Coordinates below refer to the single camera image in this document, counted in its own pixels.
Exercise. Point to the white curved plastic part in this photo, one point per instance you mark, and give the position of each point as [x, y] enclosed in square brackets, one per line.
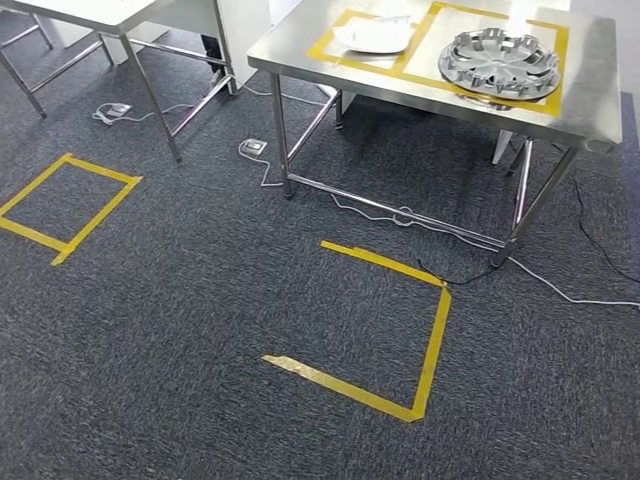
[375, 36]

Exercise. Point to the steel workbench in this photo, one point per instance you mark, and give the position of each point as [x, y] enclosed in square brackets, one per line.
[590, 79]

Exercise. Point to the grey floor socket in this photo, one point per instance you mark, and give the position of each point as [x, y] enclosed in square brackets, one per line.
[255, 147]
[119, 110]

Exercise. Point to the white cabinet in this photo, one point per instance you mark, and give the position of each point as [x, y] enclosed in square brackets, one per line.
[244, 33]

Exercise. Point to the grey plastic hubcap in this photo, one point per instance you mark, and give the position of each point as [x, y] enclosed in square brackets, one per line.
[500, 66]

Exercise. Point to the white furniture panel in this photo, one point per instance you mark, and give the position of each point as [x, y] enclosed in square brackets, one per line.
[145, 40]

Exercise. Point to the steel table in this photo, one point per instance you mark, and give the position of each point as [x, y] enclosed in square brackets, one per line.
[100, 10]

